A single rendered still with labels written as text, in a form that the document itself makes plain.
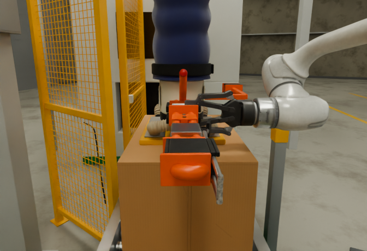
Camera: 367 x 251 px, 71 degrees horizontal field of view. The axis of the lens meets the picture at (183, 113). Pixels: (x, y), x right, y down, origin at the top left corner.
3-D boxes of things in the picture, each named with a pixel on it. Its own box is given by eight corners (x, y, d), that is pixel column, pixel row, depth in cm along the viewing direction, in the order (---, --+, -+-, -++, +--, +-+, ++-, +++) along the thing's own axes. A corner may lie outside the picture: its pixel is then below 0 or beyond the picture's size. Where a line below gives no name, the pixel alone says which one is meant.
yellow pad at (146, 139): (149, 120, 119) (149, 110, 118) (171, 120, 119) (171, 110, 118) (138, 145, 86) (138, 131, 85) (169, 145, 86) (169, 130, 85)
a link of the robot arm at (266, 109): (277, 132, 72) (255, 132, 72) (266, 123, 81) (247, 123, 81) (279, 100, 70) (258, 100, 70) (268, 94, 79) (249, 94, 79)
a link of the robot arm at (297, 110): (272, 138, 76) (262, 106, 85) (324, 138, 76) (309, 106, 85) (283, 114, 68) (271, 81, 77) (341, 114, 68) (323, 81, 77)
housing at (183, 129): (170, 141, 59) (170, 122, 58) (200, 141, 59) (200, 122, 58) (169, 153, 52) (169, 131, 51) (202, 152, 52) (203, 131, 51)
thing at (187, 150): (163, 163, 46) (163, 136, 45) (204, 163, 46) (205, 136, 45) (160, 186, 38) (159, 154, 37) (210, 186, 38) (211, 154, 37)
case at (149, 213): (147, 186, 139) (144, 114, 131) (220, 186, 140) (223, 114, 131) (123, 281, 81) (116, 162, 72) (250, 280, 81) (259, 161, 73)
